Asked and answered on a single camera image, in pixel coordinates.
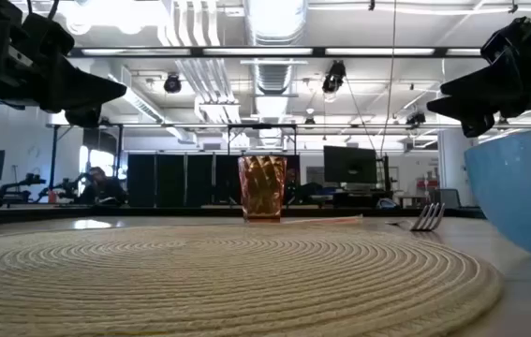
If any white round column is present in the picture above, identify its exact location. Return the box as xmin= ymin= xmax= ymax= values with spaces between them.
xmin=436 ymin=128 xmax=473 ymax=208

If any black ceiling spotlight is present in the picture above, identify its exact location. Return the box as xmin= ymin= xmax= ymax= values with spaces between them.
xmin=405 ymin=110 xmax=428 ymax=128
xmin=163 ymin=73 xmax=184 ymax=95
xmin=321 ymin=60 xmax=347 ymax=95

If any amber faceted plastic tumbler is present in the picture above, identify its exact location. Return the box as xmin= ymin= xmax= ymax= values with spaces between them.
xmin=237 ymin=154 xmax=288 ymax=223

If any black overhead frame bar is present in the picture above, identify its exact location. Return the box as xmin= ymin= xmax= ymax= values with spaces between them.
xmin=66 ymin=45 xmax=487 ymax=60

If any black partition wall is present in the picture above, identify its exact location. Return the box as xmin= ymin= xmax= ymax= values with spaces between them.
xmin=126 ymin=153 xmax=302 ymax=209

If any person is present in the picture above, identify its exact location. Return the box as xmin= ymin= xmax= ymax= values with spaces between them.
xmin=76 ymin=166 xmax=128 ymax=208

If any black metal table frame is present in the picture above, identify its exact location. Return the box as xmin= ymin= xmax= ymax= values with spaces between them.
xmin=0 ymin=204 xmax=487 ymax=227

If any silver ceiling air duct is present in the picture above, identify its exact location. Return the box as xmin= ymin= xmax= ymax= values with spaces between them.
xmin=243 ymin=0 xmax=309 ymax=147

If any round woven straw placemat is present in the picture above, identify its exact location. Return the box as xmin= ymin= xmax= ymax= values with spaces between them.
xmin=0 ymin=224 xmax=505 ymax=337

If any black computer monitor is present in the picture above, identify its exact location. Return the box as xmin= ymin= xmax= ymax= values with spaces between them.
xmin=323 ymin=144 xmax=379 ymax=185

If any light blue bowl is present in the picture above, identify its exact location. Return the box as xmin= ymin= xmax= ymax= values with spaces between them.
xmin=464 ymin=124 xmax=531 ymax=264

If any grey office chair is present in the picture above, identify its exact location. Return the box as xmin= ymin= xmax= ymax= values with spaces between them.
xmin=436 ymin=187 xmax=463 ymax=210

